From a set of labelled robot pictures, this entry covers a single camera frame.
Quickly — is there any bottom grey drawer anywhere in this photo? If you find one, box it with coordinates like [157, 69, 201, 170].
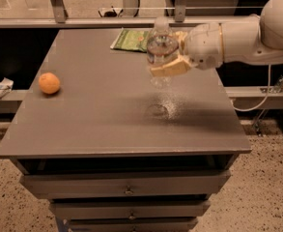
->
[69, 217, 198, 232]

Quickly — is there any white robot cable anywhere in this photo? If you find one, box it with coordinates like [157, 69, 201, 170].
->
[231, 63, 272, 113]

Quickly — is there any green jalapeno chip bag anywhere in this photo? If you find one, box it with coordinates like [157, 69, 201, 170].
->
[110, 29, 149, 53]

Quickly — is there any clear plastic water bottle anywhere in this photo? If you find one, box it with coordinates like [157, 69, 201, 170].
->
[146, 16, 179, 89]

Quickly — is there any black object behind rail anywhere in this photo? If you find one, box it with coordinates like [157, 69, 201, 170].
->
[99, 8, 123, 17]

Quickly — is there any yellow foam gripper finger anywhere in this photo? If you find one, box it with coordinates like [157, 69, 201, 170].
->
[150, 55, 193, 77]
[175, 31, 187, 54]

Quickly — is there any metal frame rail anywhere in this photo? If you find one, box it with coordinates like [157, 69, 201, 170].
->
[0, 0, 267, 29]

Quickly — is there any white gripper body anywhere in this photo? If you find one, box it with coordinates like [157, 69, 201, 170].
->
[184, 23, 224, 70]

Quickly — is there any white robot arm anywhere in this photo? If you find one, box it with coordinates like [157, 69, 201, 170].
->
[150, 0, 283, 77]

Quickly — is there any orange fruit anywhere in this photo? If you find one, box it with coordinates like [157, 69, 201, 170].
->
[39, 72, 60, 95]

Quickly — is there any top grey drawer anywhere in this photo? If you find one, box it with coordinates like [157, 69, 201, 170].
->
[20, 170, 231, 199]

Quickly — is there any middle grey drawer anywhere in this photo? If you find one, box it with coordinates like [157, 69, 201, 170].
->
[50, 200, 210, 219]

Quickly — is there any grey drawer cabinet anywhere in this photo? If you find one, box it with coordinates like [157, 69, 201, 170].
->
[0, 28, 252, 232]

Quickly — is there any grey drawer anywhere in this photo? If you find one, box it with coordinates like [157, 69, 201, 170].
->
[20, 170, 231, 199]
[50, 200, 210, 219]
[69, 217, 198, 232]

